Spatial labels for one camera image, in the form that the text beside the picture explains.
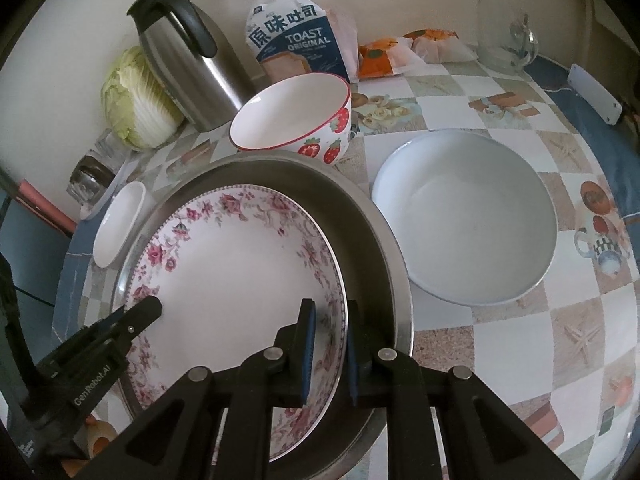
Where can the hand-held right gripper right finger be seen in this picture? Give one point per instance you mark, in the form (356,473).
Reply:
(352,360)

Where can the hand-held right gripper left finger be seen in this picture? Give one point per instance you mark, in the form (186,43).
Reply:
(308,360)

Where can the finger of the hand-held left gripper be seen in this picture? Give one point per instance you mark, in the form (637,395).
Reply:
(111,320)
(142,317)

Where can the round floral rimmed plate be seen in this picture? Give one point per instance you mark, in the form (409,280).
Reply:
(225,300)

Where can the small white bowl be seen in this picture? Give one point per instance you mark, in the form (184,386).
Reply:
(117,230)

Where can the stainless steel basin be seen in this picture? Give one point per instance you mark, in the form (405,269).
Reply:
(365,260)

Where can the large white bowl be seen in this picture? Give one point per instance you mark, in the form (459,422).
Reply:
(465,220)

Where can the strawberry print bowl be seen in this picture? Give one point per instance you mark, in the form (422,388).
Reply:
(290,115)

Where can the blue panel with pink trim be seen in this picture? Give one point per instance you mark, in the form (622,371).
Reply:
(30,240)

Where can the glass jar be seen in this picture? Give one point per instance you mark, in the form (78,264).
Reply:
(102,205)

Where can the clear drinking glass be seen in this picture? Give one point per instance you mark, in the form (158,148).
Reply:
(110,147)

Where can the napa cabbage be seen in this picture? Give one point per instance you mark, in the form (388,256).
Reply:
(140,105)

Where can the stainless steel thermos jug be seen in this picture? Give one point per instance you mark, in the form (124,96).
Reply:
(210,75)

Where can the bagged toast bread loaf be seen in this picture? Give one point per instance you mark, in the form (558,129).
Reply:
(295,45)

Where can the white power strip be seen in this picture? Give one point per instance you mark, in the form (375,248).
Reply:
(595,92)

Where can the clear glass pitcher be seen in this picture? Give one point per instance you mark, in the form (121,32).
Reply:
(520,40)

